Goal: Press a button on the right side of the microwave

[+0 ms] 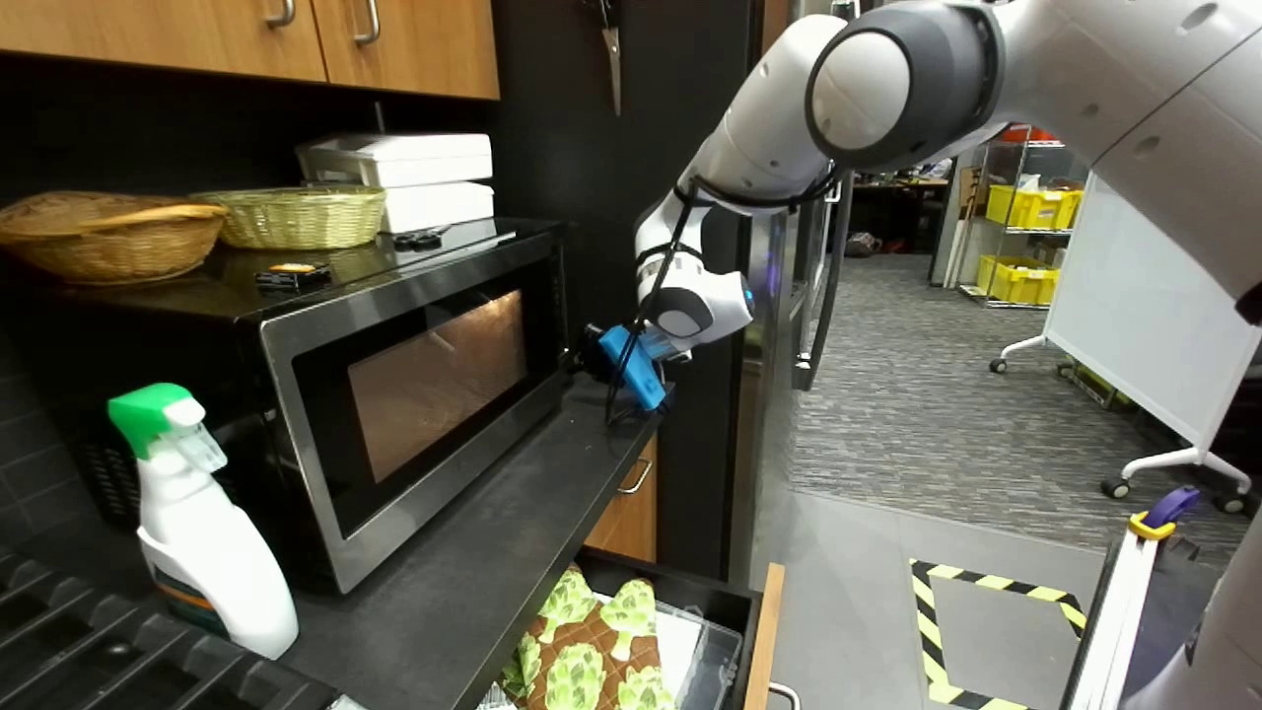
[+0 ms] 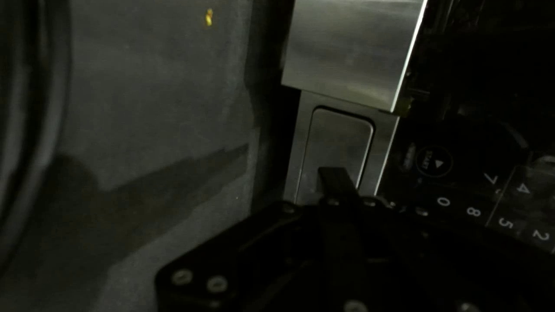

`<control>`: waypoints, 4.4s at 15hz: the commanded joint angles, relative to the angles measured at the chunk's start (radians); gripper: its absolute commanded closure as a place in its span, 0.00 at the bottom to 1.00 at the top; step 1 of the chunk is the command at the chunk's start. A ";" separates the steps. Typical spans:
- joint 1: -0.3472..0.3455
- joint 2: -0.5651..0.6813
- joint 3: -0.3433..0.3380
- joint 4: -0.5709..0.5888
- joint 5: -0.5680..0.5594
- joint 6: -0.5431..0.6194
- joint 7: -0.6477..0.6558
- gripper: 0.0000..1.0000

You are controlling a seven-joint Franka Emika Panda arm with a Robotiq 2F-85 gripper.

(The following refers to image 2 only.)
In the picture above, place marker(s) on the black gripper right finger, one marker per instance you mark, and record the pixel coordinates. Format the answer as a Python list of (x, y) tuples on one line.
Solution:
[(417, 270)]

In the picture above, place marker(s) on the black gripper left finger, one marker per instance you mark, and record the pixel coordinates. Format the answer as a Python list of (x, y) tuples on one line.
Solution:
[(254, 253)]

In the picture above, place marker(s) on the stainless steel microwave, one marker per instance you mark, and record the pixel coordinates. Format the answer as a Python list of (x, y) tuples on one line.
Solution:
[(348, 52)]

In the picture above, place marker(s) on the black countertop slab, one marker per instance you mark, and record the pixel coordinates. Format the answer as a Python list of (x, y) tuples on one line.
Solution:
[(145, 87)]

